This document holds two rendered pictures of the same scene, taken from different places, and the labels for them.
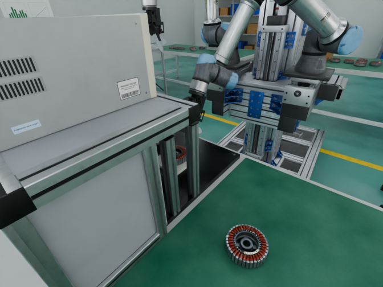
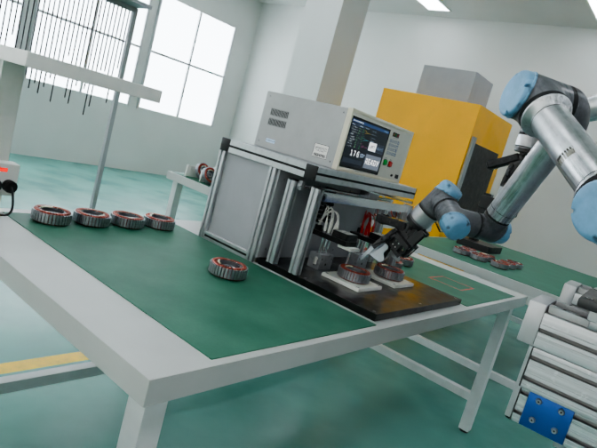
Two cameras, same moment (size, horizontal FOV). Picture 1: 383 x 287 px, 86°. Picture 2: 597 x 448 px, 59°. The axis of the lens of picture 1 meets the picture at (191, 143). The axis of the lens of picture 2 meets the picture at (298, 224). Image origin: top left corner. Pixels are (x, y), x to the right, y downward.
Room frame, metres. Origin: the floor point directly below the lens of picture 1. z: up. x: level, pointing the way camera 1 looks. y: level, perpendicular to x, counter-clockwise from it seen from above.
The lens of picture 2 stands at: (0.39, -1.64, 1.18)
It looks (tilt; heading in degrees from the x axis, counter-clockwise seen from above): 9 degrees down; 86
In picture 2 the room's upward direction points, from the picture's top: 16 degrees clockwise
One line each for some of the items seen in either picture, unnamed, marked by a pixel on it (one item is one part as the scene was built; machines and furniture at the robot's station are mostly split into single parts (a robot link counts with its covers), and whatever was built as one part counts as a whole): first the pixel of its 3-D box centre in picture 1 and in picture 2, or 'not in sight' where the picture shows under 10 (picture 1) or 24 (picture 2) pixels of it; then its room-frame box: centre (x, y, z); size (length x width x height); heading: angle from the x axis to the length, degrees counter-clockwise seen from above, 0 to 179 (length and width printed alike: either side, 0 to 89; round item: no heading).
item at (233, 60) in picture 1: (228, 54); not in sight; (1.46, -0.26, 1.09); 0.15 x 0.15 x 0.10
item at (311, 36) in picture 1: (319, 36); not in sight; (1.15, -0.66, 1.20); 0.13 x 0.12 x 0.14; 13
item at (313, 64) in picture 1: (312, 61); not in sight; (1.16, -0.66, 1.09); 0.15 x 0.15 x 0.10
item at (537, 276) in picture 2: not in sight; (496, 308); (2.23, 2.08, 0.37); 1.85 x 1.10 x 0.75; 49
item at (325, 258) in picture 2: not in sight; (320, 260); (0.62, 0.17, 0.80); 0.08 x 0.05 x 0.06; 49
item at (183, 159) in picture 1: (174, 155); (354, 274); (0.73, 0.07, 0.80); 0.11 x 0.11 x 0.04
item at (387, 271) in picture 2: not in sight; (389, 272); (0.89, 0.26, 0.80); 0.11 x 0.11 x 0.04
